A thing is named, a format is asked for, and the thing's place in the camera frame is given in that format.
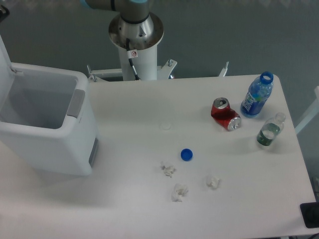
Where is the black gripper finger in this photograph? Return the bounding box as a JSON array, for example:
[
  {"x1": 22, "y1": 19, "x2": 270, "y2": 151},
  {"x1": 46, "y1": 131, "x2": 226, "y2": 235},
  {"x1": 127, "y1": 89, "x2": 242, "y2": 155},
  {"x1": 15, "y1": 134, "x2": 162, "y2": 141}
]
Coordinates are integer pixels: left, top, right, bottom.
[{"x1": 0, "y1": 5, "x2": 9, "y2": 22}]

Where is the white trash can with lid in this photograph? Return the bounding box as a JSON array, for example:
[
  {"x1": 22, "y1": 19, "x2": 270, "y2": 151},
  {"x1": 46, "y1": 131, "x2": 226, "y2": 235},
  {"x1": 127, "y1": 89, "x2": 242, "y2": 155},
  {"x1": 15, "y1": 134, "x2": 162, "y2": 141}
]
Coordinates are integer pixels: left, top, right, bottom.
[{"x1": 0, "y1": 44, "x2": 99, "y2": 176}]

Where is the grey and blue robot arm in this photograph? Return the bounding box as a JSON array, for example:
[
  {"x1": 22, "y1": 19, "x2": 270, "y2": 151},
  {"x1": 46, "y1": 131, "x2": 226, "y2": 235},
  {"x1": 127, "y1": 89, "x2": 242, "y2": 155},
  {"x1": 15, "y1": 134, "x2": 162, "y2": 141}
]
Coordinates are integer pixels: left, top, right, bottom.
[{"x1": 80, "y1": 0, "x2": 164, "y2": 50}]

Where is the white translucent bottle cap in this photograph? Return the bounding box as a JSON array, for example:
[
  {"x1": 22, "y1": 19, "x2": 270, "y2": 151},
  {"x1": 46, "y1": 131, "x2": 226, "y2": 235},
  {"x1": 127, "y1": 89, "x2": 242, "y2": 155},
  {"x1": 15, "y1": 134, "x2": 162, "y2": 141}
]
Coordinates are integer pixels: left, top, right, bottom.
[{"x1": 159, "y1": 121, "x2": 172, "y2": 131}]

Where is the blue bottle cap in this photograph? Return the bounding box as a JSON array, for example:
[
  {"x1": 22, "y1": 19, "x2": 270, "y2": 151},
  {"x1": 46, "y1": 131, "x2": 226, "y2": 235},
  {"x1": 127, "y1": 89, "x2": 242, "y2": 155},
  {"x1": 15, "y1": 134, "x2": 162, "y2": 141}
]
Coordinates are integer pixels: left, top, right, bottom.
[{"x1": 180, "y1": 148, "x2": 193, "y2": 162}]

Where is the crushed red soda can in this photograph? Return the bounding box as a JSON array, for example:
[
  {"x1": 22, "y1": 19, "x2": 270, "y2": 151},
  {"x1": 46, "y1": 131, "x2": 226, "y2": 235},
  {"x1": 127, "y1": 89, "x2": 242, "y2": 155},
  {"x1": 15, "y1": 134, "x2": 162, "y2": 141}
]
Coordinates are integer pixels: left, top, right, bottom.
[{"x1": 211, "y1": 97, "x2": 241, "y2": 131}]

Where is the crumpled white tissue left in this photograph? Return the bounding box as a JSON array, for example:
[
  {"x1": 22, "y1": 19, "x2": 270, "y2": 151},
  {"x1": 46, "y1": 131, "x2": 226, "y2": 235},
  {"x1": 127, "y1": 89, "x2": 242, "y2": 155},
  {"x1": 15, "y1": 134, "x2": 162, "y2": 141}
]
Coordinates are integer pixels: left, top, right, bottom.
[{"x1": 161, "y1": 161, "x2": 176, "y2": 178}]

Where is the crumpled white tissue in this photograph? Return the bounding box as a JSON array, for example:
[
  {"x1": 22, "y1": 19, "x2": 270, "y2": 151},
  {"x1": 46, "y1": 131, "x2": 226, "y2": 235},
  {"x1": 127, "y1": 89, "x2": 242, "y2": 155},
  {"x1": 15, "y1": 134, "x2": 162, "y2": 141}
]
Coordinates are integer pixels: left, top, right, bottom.
[
  {"x1": 205, "y1": 175, "x2": 221, "y2": 190},
  {"x1": 171, "y1": 183, "x2": 188, "y2": 202},
  {"x1": 161, "y1": 161, "x2": 176, "y2": 178}
]

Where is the crumpled white tissue bottom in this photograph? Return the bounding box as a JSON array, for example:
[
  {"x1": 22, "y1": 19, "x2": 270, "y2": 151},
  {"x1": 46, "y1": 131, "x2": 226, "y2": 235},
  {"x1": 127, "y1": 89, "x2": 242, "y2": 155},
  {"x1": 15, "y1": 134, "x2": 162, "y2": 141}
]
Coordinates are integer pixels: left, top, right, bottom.
[{"x1": 171, "y1": 183, "x2": 188, "y2": 202}]

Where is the blue plastic drink bottle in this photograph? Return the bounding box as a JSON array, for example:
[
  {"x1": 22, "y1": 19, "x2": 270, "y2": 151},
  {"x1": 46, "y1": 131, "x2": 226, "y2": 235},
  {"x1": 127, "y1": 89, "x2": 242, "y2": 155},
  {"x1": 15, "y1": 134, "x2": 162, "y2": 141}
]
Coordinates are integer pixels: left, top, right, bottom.
[{"x1": 241, "y1": 71, "x2": 274, "y2": 118}]

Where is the crumpled white tissue right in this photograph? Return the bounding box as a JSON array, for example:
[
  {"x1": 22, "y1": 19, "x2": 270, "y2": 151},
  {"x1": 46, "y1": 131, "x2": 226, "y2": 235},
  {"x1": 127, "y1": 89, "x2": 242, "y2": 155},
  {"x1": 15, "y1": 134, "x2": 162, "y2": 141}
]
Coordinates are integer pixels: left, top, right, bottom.
[{"x1": 205, "y1": 175, "x2": 221, "y2": 190}]

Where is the clear bottle with green label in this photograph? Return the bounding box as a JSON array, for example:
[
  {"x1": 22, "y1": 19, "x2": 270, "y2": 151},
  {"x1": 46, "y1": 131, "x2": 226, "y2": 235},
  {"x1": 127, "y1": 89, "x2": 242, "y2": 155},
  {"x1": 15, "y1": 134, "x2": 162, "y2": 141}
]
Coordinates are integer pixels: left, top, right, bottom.
[{"x1": 256, "y1": 112, "x2": 286, "y2": 146}]

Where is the black device at table edge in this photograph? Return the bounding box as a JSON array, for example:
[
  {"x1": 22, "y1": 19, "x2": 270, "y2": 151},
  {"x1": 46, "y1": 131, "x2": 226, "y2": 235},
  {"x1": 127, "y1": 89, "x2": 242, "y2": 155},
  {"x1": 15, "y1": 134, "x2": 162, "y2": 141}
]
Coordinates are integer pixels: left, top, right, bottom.
[{"x1": 300, "y1": 202, "x2": 319, "y2": 229}]

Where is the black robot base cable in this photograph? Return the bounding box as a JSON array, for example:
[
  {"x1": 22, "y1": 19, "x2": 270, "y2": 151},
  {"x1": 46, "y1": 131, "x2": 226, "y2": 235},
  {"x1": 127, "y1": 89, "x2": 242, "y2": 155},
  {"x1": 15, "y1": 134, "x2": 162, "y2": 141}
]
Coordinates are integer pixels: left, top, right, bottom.
[{"x1": 126, "y1": 38, "x2": 142, "y2": 81}]

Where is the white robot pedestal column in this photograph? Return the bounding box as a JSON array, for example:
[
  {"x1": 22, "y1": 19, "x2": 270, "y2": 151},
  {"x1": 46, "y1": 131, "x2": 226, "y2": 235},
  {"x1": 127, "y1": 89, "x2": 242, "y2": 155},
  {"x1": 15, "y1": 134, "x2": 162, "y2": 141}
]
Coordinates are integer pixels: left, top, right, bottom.
[{"x1": 118, "y1": 45, "x2": 158, "y2": 81}]

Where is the white frame at right edge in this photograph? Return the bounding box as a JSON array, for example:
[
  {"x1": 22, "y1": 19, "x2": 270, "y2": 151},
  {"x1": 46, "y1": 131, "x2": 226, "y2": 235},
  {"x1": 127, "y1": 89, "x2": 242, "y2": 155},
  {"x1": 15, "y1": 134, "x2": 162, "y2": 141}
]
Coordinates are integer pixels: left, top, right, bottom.
[{"x1": 295, "y1": 86, "x2": 319, "y2": 134}]

